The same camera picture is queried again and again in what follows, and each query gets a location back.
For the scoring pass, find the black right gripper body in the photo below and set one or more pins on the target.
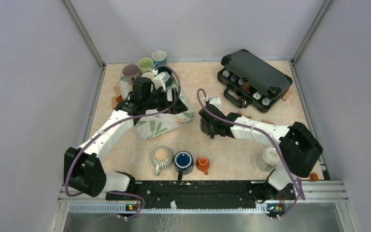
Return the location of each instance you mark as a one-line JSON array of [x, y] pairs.
[[211, 131]]

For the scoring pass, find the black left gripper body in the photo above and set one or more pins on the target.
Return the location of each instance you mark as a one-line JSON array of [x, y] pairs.
[[158, 100]]

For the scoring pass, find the dark green mug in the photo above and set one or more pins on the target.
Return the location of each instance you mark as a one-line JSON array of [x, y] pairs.
[[170, 80]]

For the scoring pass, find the lilac purple mug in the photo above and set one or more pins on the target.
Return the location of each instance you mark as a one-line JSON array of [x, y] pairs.
[[131, 72]]

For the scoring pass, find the light green mug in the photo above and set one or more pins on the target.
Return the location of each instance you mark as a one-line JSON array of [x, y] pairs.
[[145, 65]]

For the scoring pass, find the small orange mug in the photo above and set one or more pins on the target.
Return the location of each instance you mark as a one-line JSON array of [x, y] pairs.
[[203, 164]]

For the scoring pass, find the light blue mug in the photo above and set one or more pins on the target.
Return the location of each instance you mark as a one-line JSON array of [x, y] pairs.
[[159, 57]]

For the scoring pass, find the clear floral glass jar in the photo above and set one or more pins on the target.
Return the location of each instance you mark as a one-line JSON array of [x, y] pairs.
[[268, 160]]

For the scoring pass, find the black mug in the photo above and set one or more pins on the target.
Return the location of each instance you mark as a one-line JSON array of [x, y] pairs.
[[204, 126]]

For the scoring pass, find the white ribbed mug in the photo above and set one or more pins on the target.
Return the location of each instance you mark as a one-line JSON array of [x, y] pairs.
[[149, 75]]

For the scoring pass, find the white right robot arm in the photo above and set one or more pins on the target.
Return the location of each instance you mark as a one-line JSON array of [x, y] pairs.
[[296, 147]]

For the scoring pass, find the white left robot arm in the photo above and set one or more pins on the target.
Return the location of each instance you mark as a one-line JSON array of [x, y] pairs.
[[83, 169]]

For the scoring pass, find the navy blue mug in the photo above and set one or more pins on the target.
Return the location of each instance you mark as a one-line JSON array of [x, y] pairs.
[[183, 163]]

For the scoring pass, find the striped grey white mug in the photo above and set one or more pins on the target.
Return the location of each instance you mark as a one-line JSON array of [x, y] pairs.
[[161, 158]]

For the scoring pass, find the wooden blocks beside tray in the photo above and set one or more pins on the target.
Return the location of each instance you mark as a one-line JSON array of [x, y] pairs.
[[117, 98]]

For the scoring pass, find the white floral tray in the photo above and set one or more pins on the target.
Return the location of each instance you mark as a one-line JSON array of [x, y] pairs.
[[152, 126]]

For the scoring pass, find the black poker chip case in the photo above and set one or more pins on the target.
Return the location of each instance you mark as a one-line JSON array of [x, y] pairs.
[[251, 81]]

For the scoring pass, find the wooden block behind case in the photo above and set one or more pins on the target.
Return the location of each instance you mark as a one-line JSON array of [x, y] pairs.
[[287, 95]]

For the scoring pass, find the small brown cylinder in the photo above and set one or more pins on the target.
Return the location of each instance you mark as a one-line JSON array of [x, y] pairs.
[[313, 177]]

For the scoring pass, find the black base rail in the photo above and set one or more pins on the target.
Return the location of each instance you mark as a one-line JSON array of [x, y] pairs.
[[204, 194]]

